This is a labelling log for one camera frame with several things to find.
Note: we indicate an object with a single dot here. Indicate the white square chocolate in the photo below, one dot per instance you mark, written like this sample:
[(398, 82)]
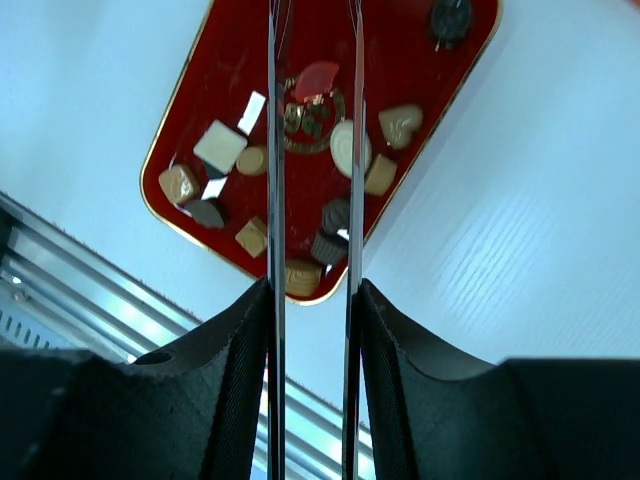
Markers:
[(220, 147)]

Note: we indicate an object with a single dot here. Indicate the red chocolate piece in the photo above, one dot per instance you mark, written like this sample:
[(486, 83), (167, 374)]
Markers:
[(315, 80)]

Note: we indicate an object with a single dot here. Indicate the dark cup chocolate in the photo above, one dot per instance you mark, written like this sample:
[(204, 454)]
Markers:
[(329, 249)]

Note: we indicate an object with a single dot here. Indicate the dark leaf chocolate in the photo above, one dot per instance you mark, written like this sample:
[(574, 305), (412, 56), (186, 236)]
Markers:
[(207, 213)]

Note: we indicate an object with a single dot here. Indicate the tan chocolate right edge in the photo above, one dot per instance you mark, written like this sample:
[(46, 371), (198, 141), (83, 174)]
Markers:
[(380, 176)]

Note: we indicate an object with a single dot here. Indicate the dark round chocolate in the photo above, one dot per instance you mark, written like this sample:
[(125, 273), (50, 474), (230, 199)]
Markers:
[(450, 20)]

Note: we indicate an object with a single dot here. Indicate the tan heart chocolate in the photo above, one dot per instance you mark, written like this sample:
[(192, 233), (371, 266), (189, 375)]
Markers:
[(399, 124)]

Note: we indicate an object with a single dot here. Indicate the small tan square chocolate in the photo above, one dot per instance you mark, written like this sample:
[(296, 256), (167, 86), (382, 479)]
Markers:
[(253, 237)]

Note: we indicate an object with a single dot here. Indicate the aluminium front rail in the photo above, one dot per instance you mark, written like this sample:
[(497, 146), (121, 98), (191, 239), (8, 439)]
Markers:
[(95, 305)]

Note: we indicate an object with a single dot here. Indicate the metal tongs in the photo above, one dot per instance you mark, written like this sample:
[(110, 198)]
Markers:
[(278, 30)]

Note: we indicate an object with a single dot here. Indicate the red rectangular tray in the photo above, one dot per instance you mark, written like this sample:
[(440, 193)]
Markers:
[(225, 78)]

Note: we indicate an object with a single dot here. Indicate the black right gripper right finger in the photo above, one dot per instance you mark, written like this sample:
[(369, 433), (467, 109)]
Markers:
[(437, 412)]

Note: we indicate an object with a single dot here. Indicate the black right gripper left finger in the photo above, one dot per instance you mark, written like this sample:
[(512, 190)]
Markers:
[(188, 410)]

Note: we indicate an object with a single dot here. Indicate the tan chocolate front left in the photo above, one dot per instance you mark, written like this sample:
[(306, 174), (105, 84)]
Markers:
[(178, 184)]

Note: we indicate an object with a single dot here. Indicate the slotted cable duct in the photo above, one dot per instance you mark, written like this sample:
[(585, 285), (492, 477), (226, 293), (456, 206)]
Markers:
[(24, 322)]

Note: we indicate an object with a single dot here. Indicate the tan chocolate front right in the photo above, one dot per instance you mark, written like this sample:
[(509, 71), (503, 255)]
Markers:
[(302, 278)]

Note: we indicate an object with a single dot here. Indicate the white oval chocolate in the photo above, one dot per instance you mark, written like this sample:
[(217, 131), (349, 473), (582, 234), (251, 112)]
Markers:
[(341, 146)]

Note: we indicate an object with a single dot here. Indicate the dark ridged chocolate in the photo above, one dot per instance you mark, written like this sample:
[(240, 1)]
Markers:
[(336, 216)]

